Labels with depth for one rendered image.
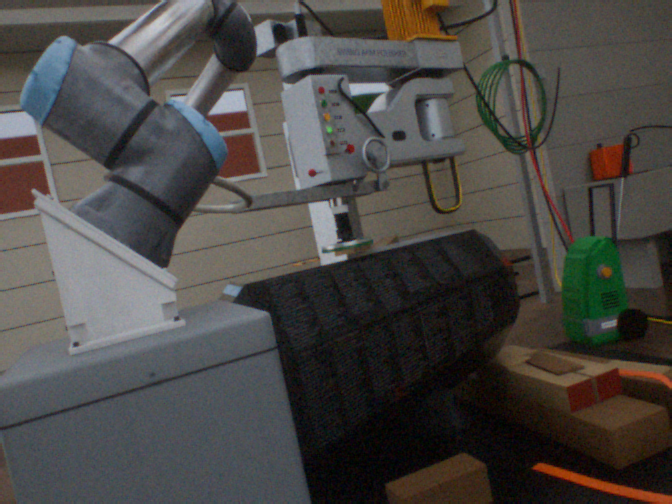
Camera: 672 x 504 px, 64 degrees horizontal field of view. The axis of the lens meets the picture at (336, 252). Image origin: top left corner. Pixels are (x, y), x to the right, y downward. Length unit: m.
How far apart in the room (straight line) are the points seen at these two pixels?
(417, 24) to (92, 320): 2.14
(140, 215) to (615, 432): 1.59
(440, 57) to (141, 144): 1.93
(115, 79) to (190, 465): 0.64
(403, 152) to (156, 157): 1.57
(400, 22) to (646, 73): 3.53
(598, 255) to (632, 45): 2.91
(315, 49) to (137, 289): 1.51
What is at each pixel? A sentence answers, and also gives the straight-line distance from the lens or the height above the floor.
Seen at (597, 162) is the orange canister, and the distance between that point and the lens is 5.03.
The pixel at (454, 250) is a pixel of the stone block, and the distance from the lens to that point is 2.20.
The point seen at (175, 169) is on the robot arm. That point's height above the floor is 1.11.
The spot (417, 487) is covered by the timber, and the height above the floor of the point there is 0.13.
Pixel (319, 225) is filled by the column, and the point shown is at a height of 0.97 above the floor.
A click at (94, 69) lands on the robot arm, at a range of 1.03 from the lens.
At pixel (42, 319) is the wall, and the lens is 8.10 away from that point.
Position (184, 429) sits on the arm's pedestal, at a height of 0.71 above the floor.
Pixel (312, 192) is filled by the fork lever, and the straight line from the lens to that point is 2.11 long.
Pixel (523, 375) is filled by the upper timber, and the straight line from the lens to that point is 2.26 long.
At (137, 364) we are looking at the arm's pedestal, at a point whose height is 0.82.
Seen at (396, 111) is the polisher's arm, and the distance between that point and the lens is 2.44.
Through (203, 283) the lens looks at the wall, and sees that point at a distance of 8.14.
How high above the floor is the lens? 0.97
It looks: 3 degrees down
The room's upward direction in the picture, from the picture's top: 12 degrees counter-clockwise
